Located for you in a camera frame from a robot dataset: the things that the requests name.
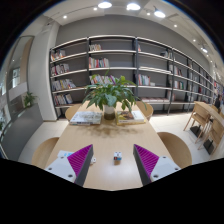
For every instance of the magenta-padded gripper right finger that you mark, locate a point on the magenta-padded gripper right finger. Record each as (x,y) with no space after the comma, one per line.
(162,166)

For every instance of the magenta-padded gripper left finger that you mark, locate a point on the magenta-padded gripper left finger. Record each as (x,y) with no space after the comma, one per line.
(62,166)

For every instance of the small white charger block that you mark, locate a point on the small white charger block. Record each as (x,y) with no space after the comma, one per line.
(117,156)

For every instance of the pale magazine stack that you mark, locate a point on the pale magazine stack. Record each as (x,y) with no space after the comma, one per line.
(86,118)

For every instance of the book with colourful cover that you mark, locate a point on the book with colourful cover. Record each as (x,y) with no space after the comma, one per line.
(130,117)

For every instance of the green floor plant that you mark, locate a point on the green floor plant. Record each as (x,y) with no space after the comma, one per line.
(29,99)

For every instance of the green potted plant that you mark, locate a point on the green potted plant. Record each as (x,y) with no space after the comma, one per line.
(111,95)

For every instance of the grey shelf unit with books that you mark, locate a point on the grey shelf unit with books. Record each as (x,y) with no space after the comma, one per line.
(113,53)

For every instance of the ceiling lights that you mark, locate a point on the ceiling lights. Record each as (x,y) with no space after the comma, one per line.
(133,6)

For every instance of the wooden frame chair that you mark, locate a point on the wooden frame chair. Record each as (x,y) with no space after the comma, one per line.
(215,135)
(199,118)

